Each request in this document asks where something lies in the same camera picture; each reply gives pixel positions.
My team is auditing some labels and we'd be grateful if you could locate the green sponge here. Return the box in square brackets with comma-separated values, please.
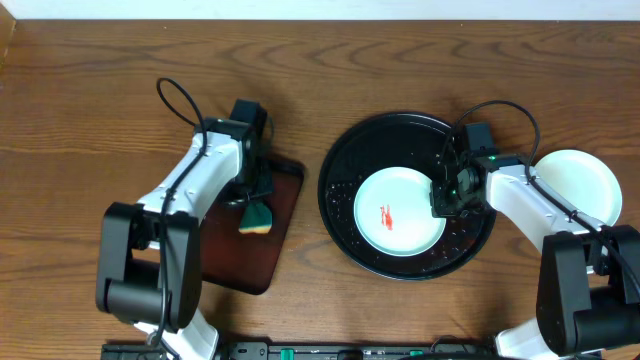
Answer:
[238, 202, 273, 234]

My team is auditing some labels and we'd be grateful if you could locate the pale green plate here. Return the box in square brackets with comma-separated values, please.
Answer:
[353, 167, 446, 257]
[535, 149, 623, 226]

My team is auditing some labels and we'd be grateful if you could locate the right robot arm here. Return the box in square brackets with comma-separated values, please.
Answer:
[431, 148, 639, 359]

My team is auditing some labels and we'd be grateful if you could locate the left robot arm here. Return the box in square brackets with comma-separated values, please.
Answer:
[95, 115, 273, 359]

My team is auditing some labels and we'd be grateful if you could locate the black round tray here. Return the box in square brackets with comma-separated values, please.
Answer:
[318, 112, 496, 281]

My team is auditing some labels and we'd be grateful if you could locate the black rectangular tray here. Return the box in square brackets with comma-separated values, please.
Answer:
[200, 156, 305, 295]

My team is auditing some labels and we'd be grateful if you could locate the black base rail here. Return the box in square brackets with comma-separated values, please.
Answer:
[99, 337, 498, 360]

